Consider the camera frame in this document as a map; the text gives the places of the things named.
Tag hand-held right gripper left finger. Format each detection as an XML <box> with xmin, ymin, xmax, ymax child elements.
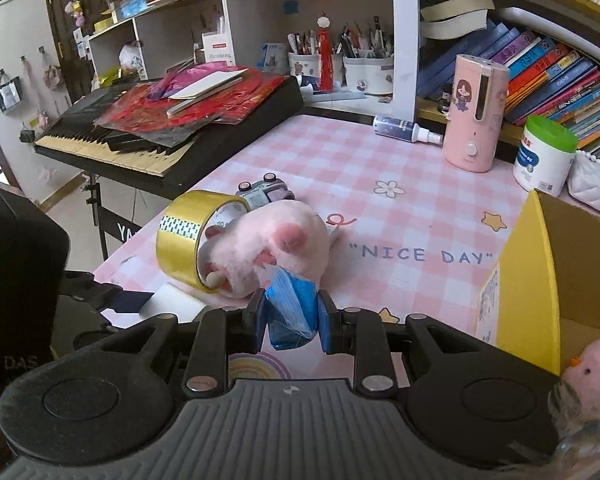
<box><xmin>97</xmin><ymin>287</ymin><xmax>270</xmax><ymax>396</ymax></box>

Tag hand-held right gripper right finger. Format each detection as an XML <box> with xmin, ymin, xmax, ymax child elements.
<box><xmin>318</xmin><ymin>289</ymin><xmax>486</xmax><ymax>396</ymax></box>

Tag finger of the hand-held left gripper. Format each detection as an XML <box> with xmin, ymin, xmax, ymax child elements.
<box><xmin>60</xmin><ymin>270</ymin><xmax>156</xmax><ymax>312</ymax></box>

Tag blue packet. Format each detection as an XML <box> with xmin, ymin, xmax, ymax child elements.
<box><xmin>264</xmin><ymin>267</ymin><xmax>322</xmax><ymax>352</ymax></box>

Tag gold tape roll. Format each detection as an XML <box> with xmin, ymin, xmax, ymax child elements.
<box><xmin>156</xmin><ymin>190</ymin><xmax>254</xmax><ymax>294</ymax></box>

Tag small toy car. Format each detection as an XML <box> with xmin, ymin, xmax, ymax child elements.
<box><xmin>235</xmin><ymin>173</ymin><xmax>297</xmax><ymax>209</ymax></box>

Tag yellow cardboard box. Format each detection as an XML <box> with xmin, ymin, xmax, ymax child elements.
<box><xmin>475</xmin><ymin>190</ymin><xmax>600</xmax><ymax>379</ymax></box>

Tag white card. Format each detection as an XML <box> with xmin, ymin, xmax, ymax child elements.
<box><xmin>144</xmin><ymin>284</ymin><xmax>208</xmax><ymax>322</ymax></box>

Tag keyboard stand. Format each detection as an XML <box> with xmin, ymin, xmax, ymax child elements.
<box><xmin>81</xmin><ymin>172</ymin><xmax>146</xmax><ymax>262</ymax></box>

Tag pink checked tablecloth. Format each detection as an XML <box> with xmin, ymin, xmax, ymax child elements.
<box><xmin>92</xmin><ymin>112</ymin><xmax>600</xmax><ymax>377</ymax></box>

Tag black electronic keyboard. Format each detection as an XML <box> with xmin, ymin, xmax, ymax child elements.
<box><xmin>34</xmin><ymin>75</ymin><xmax>305</xmax><ymax>202</ymax></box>

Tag black hanging bag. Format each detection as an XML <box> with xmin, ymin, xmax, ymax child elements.
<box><xmin>0</xmin><ymin>71</ymin><xmax>24</xmax><ymax>114</ymax></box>

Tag pink hanging bag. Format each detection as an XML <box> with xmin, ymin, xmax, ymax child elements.
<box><xmin>42</xmin><ymin>52</ymin><xmax>67</xmax><ymax>92</ymax></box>

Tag white marker pen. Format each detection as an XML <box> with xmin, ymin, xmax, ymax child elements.
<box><xmin>372</xmin><ymin>115</ymin><xmax>445</xmax><ymax>146</ymax></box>

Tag red paper sheets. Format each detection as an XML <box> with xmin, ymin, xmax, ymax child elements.
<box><xmin>94</xmin><ymin>67</ymin><xmax>289</xmax><ymax>136</ymax></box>

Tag magenta foil bag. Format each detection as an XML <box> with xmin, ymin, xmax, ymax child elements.
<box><xmin>147</xmin><ymin>62</ymin><xmax>237</xmax><ymax>102</ymax></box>

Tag white booklet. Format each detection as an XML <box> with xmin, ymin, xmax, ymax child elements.
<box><xmin>169</xmin><ymin>69</ymin><xmax>251</xmax><ymax>100</ymax></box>

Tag white plastic bag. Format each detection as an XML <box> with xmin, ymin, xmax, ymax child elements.
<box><xmin>118</xmin><ymin>40</ymin><xmax>145</xmax><ymax>74</ymax></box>

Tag white pen holder cup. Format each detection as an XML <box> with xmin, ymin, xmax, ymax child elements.
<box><xmin>286</xmin><ymin>50</ymin><xmax>327</xmax><ymax>87</ymax></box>
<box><xmin>342</xmin><ymin>55</ymin><xmax>395</xmax><ymax>96</ymax></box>

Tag pink humidifier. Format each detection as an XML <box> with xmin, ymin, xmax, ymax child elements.
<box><xmin>441</xmin><ymin>54</ymin><xmax>510</xmax><ymax>174</ymax></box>

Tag white box red label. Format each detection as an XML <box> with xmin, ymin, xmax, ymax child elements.
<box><xmin>201</xmin><ymin>30</ymin><xmax>236</xmax><ymax>67</ymax></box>

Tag white jar green lid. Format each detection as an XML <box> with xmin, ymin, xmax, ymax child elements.
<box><xmin>512</xmin><ymin>115</ymin><xmax>579</xmax><ymax>198</ymax></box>

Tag red tassel ornament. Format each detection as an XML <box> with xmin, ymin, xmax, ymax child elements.
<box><xmin>315</xmin><ymin>12</ymin><xmax>337</xmax><ymax>93</ymax></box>

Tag pink chick plush toy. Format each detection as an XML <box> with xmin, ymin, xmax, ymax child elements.
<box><xmin>559</xmin><ymin>337</ymin><xmax>600</xmax><ymax>416</ymax></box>

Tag white shelf unit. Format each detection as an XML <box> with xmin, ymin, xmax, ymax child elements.
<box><xmin>87</xmin><ymin>0</ymin><xmax>422</xmax><ymax>117</ymax></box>

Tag row of colourful books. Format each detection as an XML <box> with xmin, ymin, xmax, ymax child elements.
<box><xmin>417</xmin><ymin>19</ymin><xmax>600</xmax><ymax>162</ymax></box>

